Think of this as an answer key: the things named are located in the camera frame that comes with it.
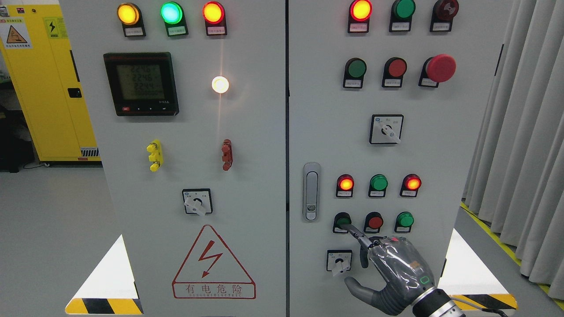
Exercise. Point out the grey robotic humanoid hand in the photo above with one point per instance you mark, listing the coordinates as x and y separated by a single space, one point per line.
406 273

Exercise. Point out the green start push button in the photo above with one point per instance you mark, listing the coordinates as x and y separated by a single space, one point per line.
341 218

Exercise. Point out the black robot forearm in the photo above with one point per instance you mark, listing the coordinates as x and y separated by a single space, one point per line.
435 303

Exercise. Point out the green push button lower right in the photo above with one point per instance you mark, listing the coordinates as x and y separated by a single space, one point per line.
404 222

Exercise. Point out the red stop push button lower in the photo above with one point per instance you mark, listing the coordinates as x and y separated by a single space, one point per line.
373 222

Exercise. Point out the red push button upper row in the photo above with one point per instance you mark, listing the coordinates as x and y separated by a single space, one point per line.
393 72

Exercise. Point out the red mushroom emergency stop button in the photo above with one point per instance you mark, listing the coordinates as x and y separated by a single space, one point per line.
437 69

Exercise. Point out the green push button upper row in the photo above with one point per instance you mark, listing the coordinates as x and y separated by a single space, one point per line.
355 69

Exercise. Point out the white rotary selector lower right door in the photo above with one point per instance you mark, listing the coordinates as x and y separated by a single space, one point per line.
338 261

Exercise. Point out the white rotary selector door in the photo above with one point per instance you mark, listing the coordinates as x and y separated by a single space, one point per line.
338 261
198 201

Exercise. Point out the red indicator lamp lower right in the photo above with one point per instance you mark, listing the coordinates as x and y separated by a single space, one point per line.
410 185

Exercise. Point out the red indicator lamp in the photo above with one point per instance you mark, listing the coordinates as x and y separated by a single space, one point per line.
359 16
345 186
410 185
215 19

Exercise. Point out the green indicator lamp lower middle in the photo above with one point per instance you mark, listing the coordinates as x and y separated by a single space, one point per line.
378 186

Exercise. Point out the green indicator lamp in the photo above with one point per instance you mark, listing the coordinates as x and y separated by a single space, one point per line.
378 186
174 19
401 15

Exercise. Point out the red indicator lamp lower left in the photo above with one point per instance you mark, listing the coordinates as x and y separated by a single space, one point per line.
345 186

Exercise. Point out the grey curtain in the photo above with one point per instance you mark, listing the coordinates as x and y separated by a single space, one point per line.
516 179

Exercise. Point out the white rotary selector upper right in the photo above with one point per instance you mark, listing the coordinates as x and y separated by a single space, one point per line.
386 129

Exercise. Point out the right grey cabinet door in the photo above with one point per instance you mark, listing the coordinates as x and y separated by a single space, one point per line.
330 125

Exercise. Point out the grey cabinet door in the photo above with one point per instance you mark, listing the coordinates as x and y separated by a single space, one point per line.
249 200
330 125

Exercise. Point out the red electric danger warning sticker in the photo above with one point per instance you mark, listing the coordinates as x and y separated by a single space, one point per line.
210 270

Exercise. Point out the red test terminal block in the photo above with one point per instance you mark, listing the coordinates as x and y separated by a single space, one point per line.
227 154

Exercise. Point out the white rotary selector left door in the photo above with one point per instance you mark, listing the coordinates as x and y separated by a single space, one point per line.
198 201

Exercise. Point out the green indicator lamp top right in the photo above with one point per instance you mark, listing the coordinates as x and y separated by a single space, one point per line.
401 15

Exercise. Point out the white glowing indicator lamp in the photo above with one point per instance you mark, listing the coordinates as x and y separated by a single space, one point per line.
220 84

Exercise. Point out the dark red buzzer lamp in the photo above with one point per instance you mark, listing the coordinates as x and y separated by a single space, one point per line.
443 14

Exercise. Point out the red indicator lamp top right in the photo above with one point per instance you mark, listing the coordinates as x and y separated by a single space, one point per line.
359 16

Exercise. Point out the yellow test terminal block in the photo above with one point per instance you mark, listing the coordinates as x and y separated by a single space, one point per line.
155 151

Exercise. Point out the left grey cabinet door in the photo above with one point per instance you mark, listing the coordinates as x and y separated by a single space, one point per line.
249 200

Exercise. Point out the red indicator lamp top left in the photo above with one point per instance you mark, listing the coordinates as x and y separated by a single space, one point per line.
215 19

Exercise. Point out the black digital power meter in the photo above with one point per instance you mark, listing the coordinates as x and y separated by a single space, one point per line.
142 83

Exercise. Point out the green indicator lamp top left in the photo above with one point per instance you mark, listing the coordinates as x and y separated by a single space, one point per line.
174 19

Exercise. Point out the yellow indicator lamp top left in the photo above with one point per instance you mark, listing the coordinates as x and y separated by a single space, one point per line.
131 19

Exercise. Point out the yellow safety storage cabinet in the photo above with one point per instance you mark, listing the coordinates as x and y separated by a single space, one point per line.
39 57

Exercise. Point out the grey cabinet door handle lock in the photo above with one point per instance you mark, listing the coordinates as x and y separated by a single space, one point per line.
310 205

